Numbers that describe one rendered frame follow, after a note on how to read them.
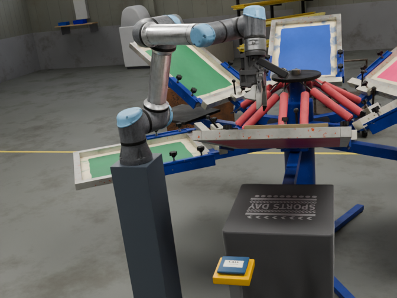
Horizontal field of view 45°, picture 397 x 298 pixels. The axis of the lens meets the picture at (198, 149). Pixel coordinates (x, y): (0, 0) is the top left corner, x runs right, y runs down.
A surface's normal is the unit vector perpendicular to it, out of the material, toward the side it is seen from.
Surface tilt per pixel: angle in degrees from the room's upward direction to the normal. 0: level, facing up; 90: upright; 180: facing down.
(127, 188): 90
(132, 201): 90
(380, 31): 90
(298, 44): 32
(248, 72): 73
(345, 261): 0
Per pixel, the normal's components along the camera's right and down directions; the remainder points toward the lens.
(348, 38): -0.31, 0.34
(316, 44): -0.23, -0.61
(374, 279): -0.11, -0.94
